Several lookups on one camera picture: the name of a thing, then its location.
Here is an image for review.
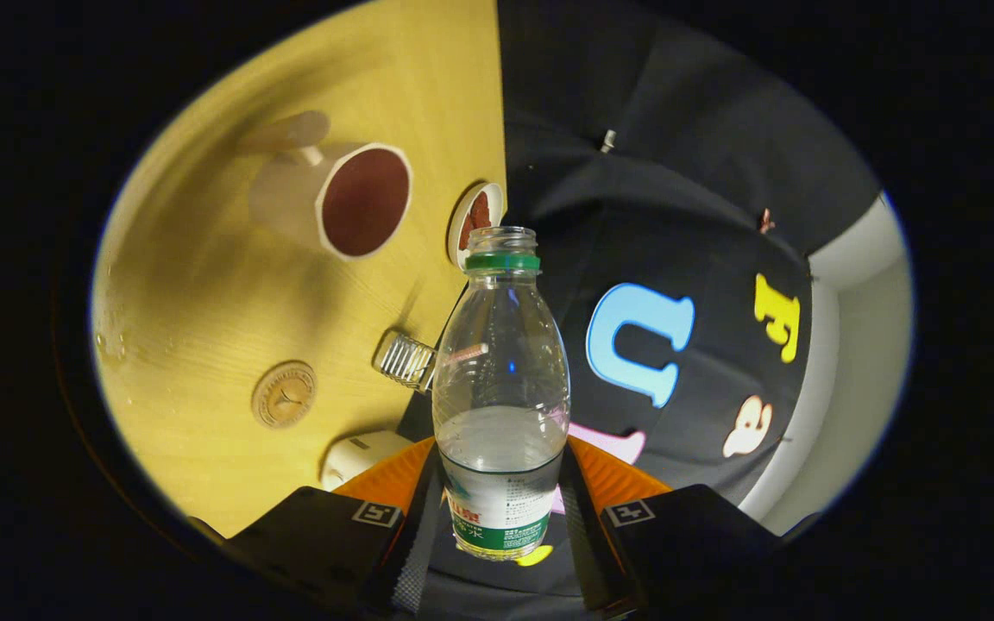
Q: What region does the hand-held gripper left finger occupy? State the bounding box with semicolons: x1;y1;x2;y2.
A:
225;436;451;621

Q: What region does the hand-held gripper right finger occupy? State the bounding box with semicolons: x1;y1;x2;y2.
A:
553;436;783;621

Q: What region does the clear plastic juice bottle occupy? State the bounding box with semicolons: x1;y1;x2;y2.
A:
432;226;571;561

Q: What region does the round wooden coaster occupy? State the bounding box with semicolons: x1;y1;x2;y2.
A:
251;361;318;430

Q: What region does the cream cup with red inside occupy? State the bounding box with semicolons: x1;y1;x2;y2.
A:
238;110;414;262

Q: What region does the white toaster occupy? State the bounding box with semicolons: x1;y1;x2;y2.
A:
320;430;416;492

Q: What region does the ribbed clear glass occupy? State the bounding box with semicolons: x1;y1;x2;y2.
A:
373;330;439;393

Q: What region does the wooden table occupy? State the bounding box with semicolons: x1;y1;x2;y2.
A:
90;0;508;540

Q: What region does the white round plate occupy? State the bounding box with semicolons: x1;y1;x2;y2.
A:
447;182;505;268

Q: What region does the red-brown cookie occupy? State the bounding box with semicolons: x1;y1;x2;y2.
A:
460;191;492;251

